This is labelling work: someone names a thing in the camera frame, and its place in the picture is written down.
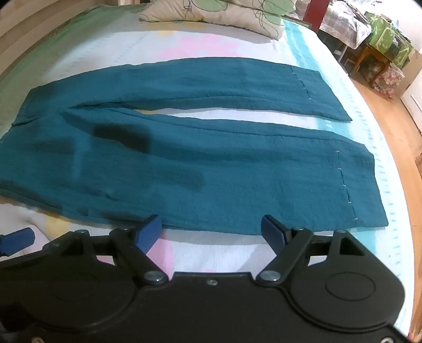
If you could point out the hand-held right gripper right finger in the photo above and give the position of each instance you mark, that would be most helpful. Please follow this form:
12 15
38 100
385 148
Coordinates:
272 232

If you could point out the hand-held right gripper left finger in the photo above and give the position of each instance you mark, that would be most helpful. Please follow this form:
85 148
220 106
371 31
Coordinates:
150 234

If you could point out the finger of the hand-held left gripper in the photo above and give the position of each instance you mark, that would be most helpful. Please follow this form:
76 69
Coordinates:
18 240

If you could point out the teal pants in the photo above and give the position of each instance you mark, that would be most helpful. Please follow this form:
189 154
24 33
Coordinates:
197 184

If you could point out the floral storage box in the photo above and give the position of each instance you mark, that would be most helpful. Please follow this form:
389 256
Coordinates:
389 80

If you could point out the wooden stool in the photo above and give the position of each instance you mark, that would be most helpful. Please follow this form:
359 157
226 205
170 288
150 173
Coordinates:
366 57

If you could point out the pastel floral bed sheet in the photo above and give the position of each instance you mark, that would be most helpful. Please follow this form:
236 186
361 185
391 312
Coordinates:
204 43

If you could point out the white lace tablecloth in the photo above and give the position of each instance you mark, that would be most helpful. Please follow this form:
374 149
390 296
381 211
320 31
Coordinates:
346 23

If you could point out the leaf print pillow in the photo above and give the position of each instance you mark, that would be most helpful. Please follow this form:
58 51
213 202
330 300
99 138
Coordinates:
224 13

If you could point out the green patterned cloth bundle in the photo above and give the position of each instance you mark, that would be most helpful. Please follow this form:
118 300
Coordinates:
387 36

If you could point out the red post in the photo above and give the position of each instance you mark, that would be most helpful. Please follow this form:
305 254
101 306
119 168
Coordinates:
314 15

